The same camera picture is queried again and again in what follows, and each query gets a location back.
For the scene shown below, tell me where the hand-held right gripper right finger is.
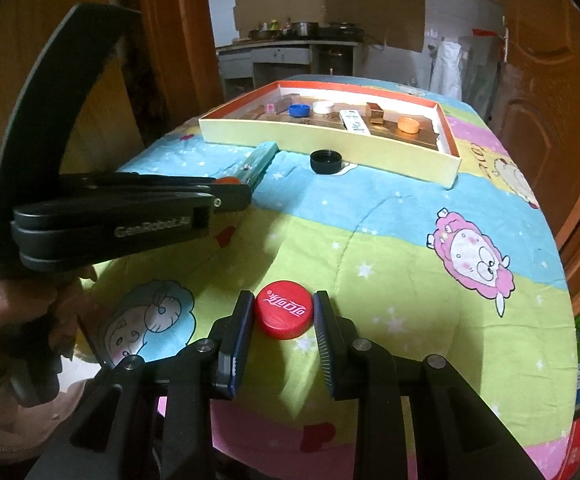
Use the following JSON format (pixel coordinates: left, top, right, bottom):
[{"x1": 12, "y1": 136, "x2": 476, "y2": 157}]
[{"x1": 312, "y1": 290, "x2": 531, "y2": 480}]

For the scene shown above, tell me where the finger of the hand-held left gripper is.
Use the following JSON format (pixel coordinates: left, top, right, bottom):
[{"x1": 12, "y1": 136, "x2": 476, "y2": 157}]
[
  {"x1": 90, "y1": 184, "x2": 254, "y2": 212},
  {"x1": 60, "y1": 173, "x2": 221, "y2": 190}
]

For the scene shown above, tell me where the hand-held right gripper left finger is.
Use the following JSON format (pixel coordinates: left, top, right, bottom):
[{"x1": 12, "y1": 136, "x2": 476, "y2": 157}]
[{"x1": 25, "y1": 290, "x2": 256, "y2": 480}]

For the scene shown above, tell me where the teal transparent box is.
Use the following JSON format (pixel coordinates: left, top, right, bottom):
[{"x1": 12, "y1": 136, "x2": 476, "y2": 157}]
[{"x1": 240, "y1": 141, "x2": 278, "y2": 192}]

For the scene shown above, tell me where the red bottle cap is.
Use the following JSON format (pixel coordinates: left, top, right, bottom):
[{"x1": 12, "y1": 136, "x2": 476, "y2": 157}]
[{"x1": 254, "y1": 280, "x2": 315, "y2": 341}]

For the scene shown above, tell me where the shallow cardboard tray box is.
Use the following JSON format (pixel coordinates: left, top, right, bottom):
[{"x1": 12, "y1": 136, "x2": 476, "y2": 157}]
[{"x1": 198, "y1": 79, "x2": 463, "y2": 190}]

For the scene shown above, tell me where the white rectangular box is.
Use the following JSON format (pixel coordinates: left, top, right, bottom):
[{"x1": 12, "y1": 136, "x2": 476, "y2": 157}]
[{"x1": 338, "y1": 110, "x2": 371, "y2": 135}]

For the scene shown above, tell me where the person's left forearm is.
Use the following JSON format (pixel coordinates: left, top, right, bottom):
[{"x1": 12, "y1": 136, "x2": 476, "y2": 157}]
[{"x1": 0, "y1": 360, "x2": 103, "y2": 463}]

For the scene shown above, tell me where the person's left hand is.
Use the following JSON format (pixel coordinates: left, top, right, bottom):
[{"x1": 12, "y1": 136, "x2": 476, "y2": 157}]
[{"x1": 0, "y1": 265, "x2": 98, "y2": 392}]

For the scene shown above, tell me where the black bottle cap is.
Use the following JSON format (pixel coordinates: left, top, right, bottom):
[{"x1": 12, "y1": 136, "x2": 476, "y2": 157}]
[{"x1": 310, "y1": 150, "x2": 344, "y2": 174}]

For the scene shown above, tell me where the grey kitchen counter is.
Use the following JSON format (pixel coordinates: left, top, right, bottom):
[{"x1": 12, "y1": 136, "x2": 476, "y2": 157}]
[{"x1": 216, "y1": 40, "x2": 366, "y2": 102}]

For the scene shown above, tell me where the cartoon printed blanket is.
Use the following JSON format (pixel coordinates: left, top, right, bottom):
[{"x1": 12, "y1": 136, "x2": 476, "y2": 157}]
[{"x1": 77, "y1": 74, "x2": 578, "y2": 480}]

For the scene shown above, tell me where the black pan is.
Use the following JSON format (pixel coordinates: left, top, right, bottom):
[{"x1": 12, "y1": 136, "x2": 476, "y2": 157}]
[{"x1": 320, "y1": 22, "x2": 366, "y2": 40}]

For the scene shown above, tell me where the white plastic sack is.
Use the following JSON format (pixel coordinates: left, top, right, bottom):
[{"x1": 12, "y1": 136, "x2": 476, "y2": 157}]
[{"x1": 430, "y1": 37, "x2": 464, "y2": 101}]

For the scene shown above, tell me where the brown wooden door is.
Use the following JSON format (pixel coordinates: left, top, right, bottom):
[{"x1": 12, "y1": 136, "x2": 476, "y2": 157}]
[{"x1": 490, "y1": 0, "x2": 580, "y2": 306}]

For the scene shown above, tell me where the wooden door frame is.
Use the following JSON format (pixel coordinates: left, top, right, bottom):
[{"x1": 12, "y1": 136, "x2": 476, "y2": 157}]
[{"x1": 115, "y1": 0, "x2": 223, "y2": 161}]

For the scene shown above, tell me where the cardboard wall sheet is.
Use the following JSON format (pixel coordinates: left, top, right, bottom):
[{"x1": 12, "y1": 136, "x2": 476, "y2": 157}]
[{"x1": 234, "y1": 0, "x2": 426, "y2": 53}]

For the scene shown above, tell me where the door handle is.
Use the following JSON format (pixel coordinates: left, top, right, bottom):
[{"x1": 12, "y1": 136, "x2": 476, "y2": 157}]
[{"x1": 500, "y1": 15, "x2": 512, "y2": 63}]

